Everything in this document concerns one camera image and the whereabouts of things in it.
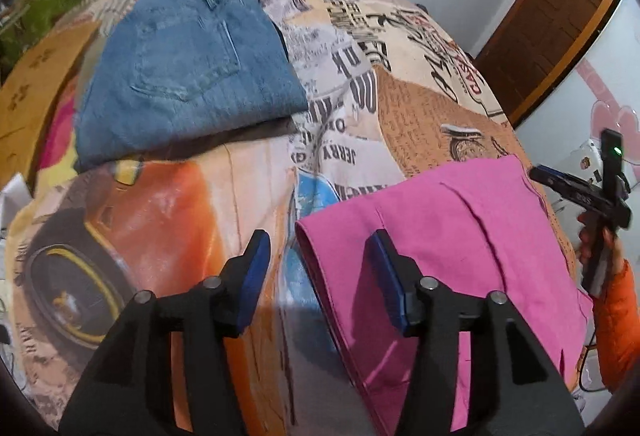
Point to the printed bed sheet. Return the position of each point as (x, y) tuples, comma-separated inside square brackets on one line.
[(150, 216)]

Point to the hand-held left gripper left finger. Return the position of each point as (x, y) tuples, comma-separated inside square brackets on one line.
[(252, 277)]

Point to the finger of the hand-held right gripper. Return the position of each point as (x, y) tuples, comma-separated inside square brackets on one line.
[(565, 188)]

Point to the white paper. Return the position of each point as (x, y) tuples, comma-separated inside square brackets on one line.
[(15, 201)]

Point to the person's right forearm orange sleeve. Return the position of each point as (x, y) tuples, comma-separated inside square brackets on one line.
[(620, 326)]

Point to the brown cardboard sheet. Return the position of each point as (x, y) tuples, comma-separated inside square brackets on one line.
[(35, 86)]

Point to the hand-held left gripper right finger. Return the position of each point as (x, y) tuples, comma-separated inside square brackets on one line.
[(386, 283)]

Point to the folded blue jeans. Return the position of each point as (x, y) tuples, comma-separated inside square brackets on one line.
[(185, 66)]

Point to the white wardrobe with pink print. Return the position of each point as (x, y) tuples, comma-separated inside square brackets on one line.
[(575, 86)]

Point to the brown wooden door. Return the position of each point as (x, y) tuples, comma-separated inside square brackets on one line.
[(555, 16)]

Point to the pink pants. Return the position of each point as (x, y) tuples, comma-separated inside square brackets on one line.
[(450, 236)]

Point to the person's right hand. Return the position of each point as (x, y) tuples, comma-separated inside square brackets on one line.
[(585, 236)]

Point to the pink yellow blanket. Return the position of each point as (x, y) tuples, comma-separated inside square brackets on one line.
[(57, 126)]

